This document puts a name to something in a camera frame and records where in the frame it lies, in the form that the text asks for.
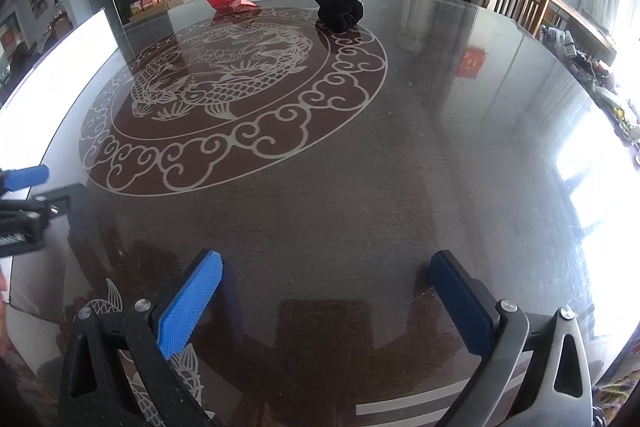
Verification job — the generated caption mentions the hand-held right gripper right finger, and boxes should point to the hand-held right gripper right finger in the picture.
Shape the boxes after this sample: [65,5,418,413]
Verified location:
[429,249,601,427]

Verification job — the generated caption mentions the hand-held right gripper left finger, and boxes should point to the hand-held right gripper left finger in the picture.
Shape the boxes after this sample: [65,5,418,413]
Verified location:
[59,248,224,427]

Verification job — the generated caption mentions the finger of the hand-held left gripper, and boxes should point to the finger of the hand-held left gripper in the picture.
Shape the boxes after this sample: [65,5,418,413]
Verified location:
[0,184,89,233]
[0,164,51,196]

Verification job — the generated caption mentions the cardboard box of red packets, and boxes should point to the cardboard box of red packets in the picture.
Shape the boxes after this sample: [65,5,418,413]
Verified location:
[129,0,184,20]

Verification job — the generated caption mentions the red plastic packet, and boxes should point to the red plastic packet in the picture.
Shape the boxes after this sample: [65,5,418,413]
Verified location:
[205,0,260,14]

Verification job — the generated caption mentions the row of small bottles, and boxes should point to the row of small bottles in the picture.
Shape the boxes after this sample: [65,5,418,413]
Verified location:
[545,26,617,84]

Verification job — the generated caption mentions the wooden side table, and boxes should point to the wooden side table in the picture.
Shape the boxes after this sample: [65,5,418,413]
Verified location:
[540,0,619,68]

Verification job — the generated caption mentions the black velvet scrunchie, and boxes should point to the black velvet scrunchie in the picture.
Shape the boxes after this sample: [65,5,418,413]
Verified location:
[315,0,365,35]

